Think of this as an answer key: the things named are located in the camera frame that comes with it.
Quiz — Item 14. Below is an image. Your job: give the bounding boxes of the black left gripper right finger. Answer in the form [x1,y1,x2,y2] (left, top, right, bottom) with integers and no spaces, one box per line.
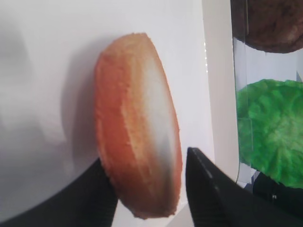
[186,147,303,227]

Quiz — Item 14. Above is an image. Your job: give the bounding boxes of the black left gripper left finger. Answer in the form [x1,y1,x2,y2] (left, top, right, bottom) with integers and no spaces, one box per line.
[1,159,118,227]

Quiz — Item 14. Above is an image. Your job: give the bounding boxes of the bun half white face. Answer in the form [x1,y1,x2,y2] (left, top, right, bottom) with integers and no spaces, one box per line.
[94,33,182,219]

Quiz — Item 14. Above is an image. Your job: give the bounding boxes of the green lettuce leaf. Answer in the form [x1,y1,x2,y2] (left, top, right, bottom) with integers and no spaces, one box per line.
[236,79,303,188]

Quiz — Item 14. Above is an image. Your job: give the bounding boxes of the right dark meat patty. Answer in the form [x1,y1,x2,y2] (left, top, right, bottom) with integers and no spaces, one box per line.
[231,0,303,53]

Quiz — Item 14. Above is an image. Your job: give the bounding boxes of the white rectangular metal tray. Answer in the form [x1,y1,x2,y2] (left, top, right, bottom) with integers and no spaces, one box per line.
[0,0,241,209]

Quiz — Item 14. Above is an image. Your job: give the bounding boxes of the right long clear acrylic rail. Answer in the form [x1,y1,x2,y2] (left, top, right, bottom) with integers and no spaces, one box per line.
[231,0,303,190]

